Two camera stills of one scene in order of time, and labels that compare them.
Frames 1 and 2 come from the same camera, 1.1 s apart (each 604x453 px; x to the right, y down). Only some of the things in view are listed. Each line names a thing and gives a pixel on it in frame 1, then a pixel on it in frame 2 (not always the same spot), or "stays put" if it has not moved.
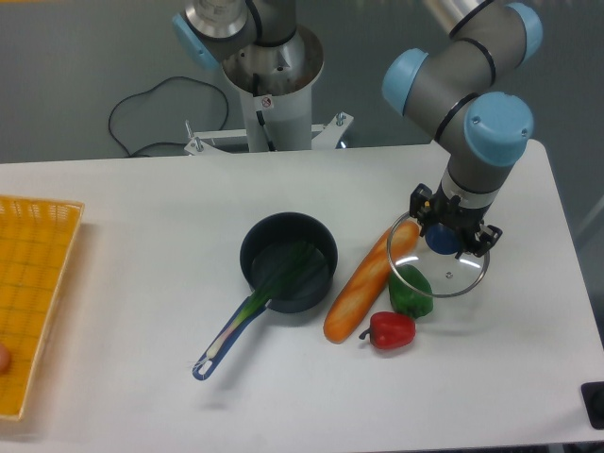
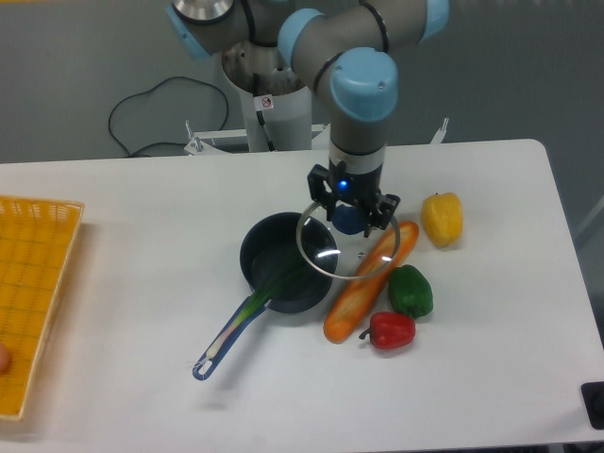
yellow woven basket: [37, 237] stays put
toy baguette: [368, 278] stays put
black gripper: [448, 210] → [347, 186]
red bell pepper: [389, 330] stays put
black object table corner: [593, 394] stays put
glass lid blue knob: [427, 265] → [340, 248]
